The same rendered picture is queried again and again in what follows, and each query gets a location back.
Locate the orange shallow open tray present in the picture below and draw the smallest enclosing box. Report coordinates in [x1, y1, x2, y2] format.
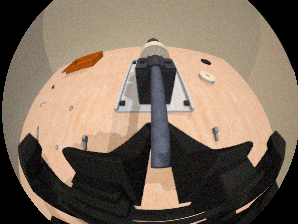
[65, 51, 104, 73]

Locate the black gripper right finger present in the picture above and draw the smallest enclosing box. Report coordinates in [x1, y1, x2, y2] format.
[168, 123, 253, 204]

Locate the grey bolt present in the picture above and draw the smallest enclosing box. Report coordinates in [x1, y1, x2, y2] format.
[81, 135, 88, 151]
[213, 127, 220, 141]

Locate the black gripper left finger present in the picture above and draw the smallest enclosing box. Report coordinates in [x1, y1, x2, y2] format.
[63, 123, 152, 206]

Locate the cream flat washer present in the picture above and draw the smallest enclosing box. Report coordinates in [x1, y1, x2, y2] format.
[198, 71, 216, 84]

